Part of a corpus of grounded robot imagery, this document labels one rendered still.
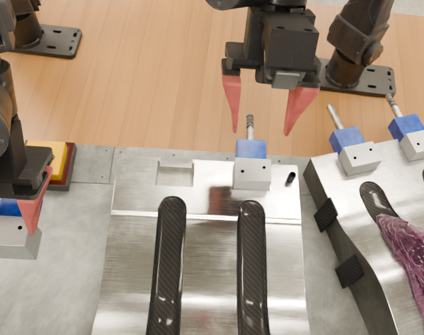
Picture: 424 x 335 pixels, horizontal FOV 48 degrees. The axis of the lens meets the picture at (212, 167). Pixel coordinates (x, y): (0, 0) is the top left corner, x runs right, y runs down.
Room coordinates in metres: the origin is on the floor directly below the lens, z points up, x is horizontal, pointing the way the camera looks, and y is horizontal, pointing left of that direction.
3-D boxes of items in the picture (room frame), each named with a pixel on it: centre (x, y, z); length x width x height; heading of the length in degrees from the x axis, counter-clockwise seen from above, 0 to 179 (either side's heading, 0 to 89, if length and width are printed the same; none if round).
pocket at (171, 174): (0.32, 0.05, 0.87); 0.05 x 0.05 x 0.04; 5
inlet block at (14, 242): (0.23, 0.23, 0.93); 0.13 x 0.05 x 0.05; 5
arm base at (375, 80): (0.62, -0.22, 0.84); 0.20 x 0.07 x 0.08; 91
